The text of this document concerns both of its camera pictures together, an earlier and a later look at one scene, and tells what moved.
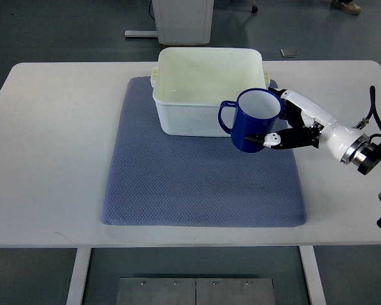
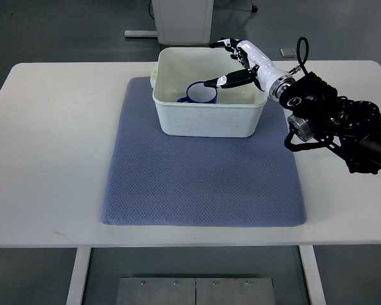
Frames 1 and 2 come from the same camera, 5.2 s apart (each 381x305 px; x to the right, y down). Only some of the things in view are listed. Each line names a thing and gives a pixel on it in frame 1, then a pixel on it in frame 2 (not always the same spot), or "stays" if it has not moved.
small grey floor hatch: x=289 y=53 stays
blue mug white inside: x=256 y=112 to x=198 y=93
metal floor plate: x=195 y=291 stays
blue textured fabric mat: x=155 y=180 stays
